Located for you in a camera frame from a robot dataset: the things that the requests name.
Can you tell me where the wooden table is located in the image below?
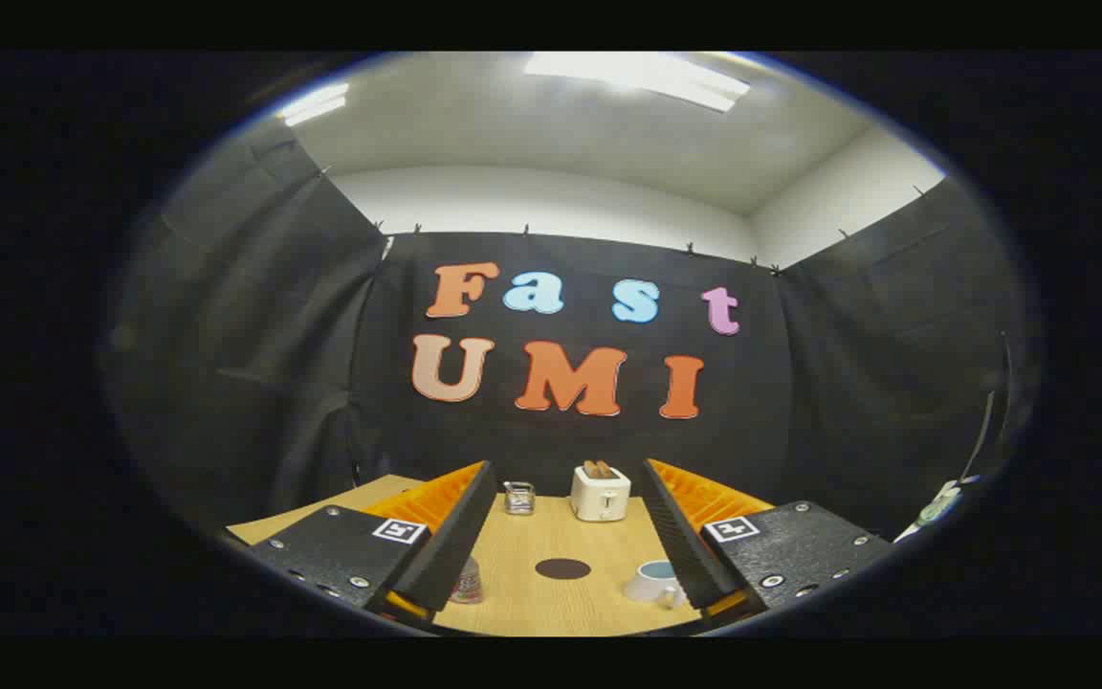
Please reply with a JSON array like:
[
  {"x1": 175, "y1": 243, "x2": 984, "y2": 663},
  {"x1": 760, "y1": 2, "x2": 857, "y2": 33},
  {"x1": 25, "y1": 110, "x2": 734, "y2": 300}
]
[{"x1": 226, "y1": 474, "x2": 705, "y2": 637}]

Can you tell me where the small ceiling light panel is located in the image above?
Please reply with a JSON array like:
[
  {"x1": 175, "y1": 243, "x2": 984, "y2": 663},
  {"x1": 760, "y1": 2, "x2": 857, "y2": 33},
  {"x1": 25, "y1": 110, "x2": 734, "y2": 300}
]
[{"x1": 275, "y1": 82, "x2": 351, "y2": 127}]

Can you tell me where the white toaster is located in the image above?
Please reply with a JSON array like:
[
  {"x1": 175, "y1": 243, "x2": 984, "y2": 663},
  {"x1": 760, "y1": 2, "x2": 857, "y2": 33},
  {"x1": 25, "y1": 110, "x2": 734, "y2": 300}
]
[{"x1": 570, "y1": 463, "x2": 632, "y2": 522}]

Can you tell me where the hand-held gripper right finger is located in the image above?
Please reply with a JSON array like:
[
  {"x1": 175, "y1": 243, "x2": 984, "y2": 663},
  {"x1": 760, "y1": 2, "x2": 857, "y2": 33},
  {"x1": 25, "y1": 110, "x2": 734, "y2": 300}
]
[{"x1": 642, "y1": 458, "x2": 896, "y2": 623}]

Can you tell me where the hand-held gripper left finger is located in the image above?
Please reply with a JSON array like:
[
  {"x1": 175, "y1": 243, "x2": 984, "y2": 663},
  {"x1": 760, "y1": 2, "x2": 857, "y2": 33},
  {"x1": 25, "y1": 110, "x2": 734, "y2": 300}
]
[{"x1": 247, "y1": 460, "x2": 498, "y2": 628}]

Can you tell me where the large ceiling light panel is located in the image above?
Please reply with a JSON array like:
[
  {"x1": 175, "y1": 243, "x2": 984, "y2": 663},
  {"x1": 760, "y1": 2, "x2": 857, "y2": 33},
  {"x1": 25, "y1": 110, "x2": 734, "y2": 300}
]
[{"x1": 524, "y1": 52, "x2": 751, "y2": 114}]

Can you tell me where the white and green object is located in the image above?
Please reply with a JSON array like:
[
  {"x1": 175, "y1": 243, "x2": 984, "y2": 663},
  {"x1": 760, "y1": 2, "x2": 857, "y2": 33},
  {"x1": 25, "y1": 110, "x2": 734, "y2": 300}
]
[{"x1": 895, "y1": 476, "x2": 978, "y2": 544}]

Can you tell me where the silver pink juice bottle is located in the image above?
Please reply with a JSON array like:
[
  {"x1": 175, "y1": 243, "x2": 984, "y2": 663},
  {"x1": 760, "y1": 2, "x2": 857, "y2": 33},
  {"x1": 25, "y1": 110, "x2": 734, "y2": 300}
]
[{"x1": 448, "y1": 557, "x2": 485, "y2": 605}]

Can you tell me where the white cup blue inside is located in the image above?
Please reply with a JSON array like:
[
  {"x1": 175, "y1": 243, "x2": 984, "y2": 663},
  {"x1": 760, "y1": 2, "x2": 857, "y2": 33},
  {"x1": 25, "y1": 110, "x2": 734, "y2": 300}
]
[{"x1": 624, "y1": 560, "x2": 689, "y2": 610}]

